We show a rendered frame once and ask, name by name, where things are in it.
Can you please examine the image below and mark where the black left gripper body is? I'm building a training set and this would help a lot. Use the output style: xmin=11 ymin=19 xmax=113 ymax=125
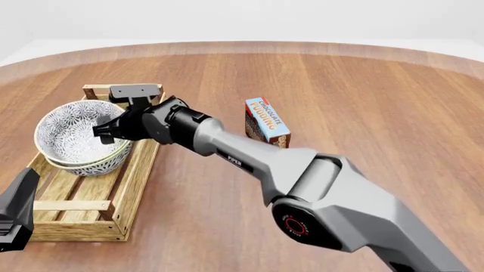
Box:
xmin=0 ymin=212 xmax=35 ymax=253

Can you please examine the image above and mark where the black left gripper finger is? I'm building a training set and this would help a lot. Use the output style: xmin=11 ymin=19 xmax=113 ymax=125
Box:
xmin=0 ymin=167 xmax=41 ymax=227

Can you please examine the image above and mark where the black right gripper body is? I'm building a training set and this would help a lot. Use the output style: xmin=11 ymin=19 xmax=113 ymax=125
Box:
xmin=113 ymin=104 xmax=147 ymax=141

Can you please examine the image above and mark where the chocolate pudding box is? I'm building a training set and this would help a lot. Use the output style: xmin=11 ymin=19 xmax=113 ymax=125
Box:
xmin=244 ymin=97 xmax=292 ymax=150

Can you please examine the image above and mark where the wooden slat tray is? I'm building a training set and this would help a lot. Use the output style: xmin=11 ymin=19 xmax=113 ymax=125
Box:
xmin=25 ymin=83 xmax=168 ymax=243

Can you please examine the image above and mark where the white blue floral patterned bowl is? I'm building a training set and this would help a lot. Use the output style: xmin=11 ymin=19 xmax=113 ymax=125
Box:
xmin=45 ymin=138 xmax=134 ymax=178
xmin=33 ymin=99 xmax=134 ymax=165

